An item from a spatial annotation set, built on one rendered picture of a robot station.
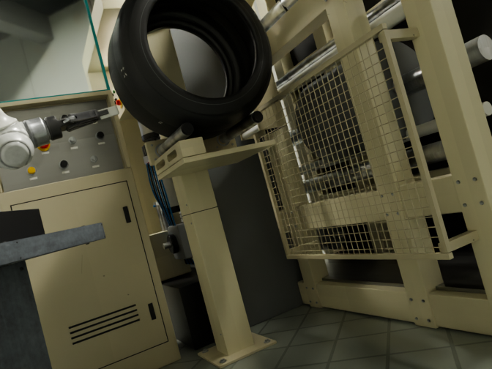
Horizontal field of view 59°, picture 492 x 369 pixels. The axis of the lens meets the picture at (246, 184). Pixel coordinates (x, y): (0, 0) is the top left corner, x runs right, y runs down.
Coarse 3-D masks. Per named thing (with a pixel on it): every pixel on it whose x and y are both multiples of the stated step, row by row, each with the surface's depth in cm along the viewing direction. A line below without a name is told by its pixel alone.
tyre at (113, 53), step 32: (128, 0) 147; (160, 0) 172; (192, 0) 176; (224, 0) 161; (128, 32) 143; (192, 32) 186; (224, 32) 187; (256, 32) 163; (128, 64) 143; (224, 64) 189; (256, 64) 161; (128, 96) 153; (160, 96) 145; (192, 96) 147; (224, 96) 187; (256, 96) 160; (160, 128) 160; (224, 128) 161
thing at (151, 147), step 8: (216, 136) 190; (144, 144) 178; (152, 144) 176; (160, 144) 178; (208, 144) 187; (216, 144) 189; (224, 144) 190; (232, 144) 192; (152, 152) 176; (208, 152) 187; (152, 160) 176
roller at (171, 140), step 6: (180, 126) 149; (186, 126) 147; (192, 126) 148; (174, 132) 155; (180, 132) 148; (186, 132) 147; (192, 132) 148; (168, 138) 161; (174, 138) 155; (180, 138) 152; (162, 144) 170; (168, 144) 163; (162, 150) 172
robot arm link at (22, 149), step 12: (0, 108) 117; (0, 120) 115; (12, 120) 117; (0, 132) 114; (12, 132) 116; (24, 132) 119; (0, 144) 112; (12, 144) 113; (24, 144) 115; (0, 156) 112; (12, 156) 113; (24, 156) 115; (12, 168) 116
